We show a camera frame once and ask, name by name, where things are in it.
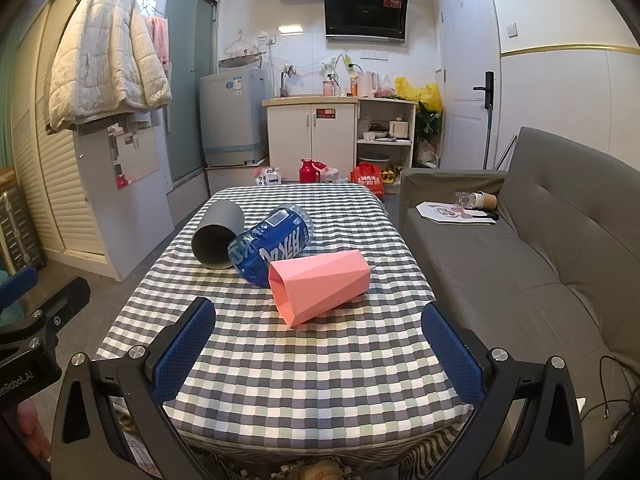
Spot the black cable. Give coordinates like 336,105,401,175
581,355,640,446

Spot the dark ribbed suitcase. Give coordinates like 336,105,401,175
0,170,49,273

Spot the white clothes hanger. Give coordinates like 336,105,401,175
223,32,261,59

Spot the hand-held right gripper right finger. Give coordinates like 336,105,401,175
421,302,587,480

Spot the pink towel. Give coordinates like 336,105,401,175
149,15,170,67

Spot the pink faceted cup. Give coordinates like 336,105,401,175
268,249,372,330

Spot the black door handle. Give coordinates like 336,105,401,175
472,71,495,110

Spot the white electric kettle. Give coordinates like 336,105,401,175
357,70,380,99

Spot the frosted glass door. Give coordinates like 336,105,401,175
164,0,221,184

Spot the white sink cabinet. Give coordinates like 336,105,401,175
263,95,360,184

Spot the person's left hand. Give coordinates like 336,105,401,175
16,401,52,457

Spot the grey sofa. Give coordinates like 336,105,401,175
400,126,640,480

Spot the grey checkered tablecloth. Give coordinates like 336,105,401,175
92,183,476,461

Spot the white open shelf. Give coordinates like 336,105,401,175
355,97,419,172

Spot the red plastic bag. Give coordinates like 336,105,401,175
348,161,386,199

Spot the grey washing machine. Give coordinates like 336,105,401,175
199,66,269,167

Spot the grey cup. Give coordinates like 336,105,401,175
191,199,246,270

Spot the yellow plastic bag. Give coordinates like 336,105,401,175
394,76,444,113

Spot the white padded jacket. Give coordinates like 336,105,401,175
46,0,173,135

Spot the black range hood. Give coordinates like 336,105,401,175
319,0,407,42

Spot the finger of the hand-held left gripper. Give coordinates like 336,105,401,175
0,266,40,313
0,276,92,358

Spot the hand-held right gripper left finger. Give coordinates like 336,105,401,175
50,296,218,480

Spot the green potted plant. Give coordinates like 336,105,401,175
414,101,444,142

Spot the white louvred wardrobe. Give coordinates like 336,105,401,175
9,0,110,262

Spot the white door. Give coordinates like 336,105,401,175
437,0,502,171

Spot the white printed paper card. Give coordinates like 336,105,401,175
415,201,499,226

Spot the blue printed plastic bottle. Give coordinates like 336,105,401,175
228,204,315,288

